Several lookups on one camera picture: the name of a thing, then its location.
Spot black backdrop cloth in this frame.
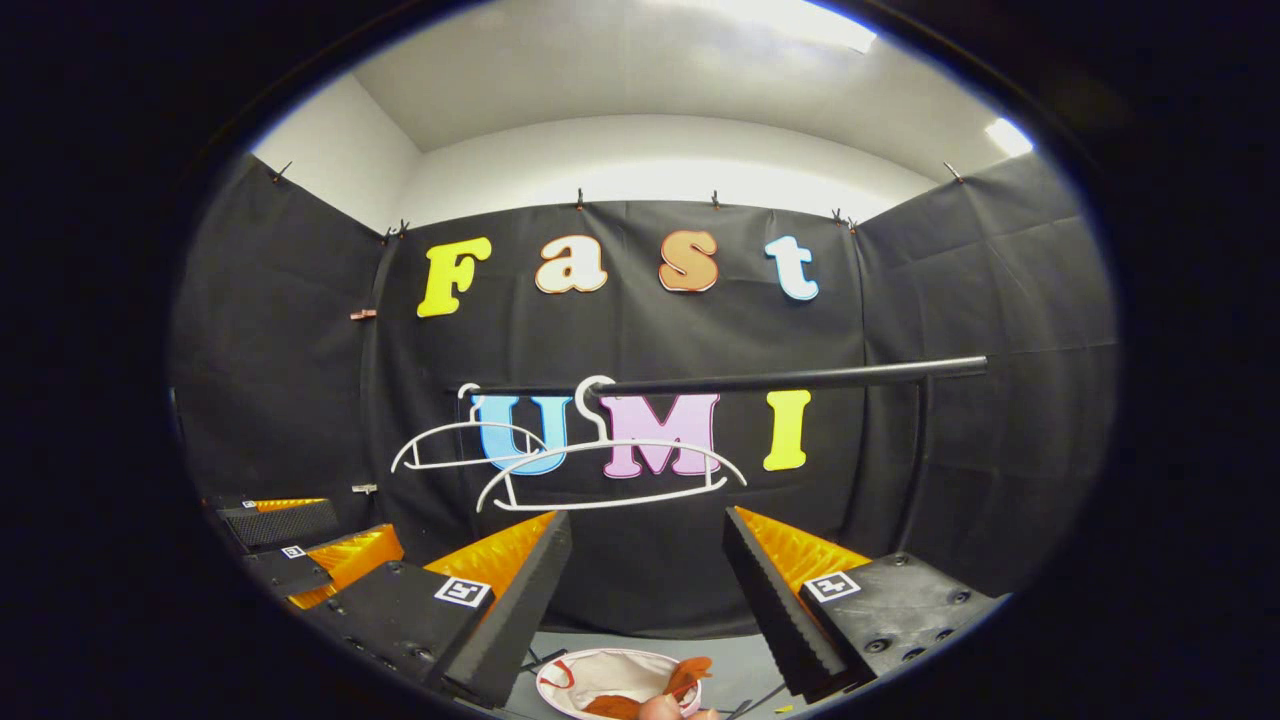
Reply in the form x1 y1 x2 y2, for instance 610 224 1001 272
170 150 1119 641

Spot small ceiling light panel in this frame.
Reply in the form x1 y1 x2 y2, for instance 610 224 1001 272
985 117 1034 158

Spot pink white laundry hamper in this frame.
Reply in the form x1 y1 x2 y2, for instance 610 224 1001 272
535 648 703 720

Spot white plastic hanger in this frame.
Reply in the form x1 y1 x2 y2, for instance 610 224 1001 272
475 375 748 513
390 383 549 473

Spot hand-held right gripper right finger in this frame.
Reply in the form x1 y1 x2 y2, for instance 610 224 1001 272
721 505 1007 702

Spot large ceiling light panel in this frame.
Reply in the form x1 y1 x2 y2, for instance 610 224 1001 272
690 0 879 54

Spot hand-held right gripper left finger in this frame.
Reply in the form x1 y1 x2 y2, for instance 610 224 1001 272
298 511 574 710

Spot black clothes rack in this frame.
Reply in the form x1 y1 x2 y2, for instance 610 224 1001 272
455 357 988 716

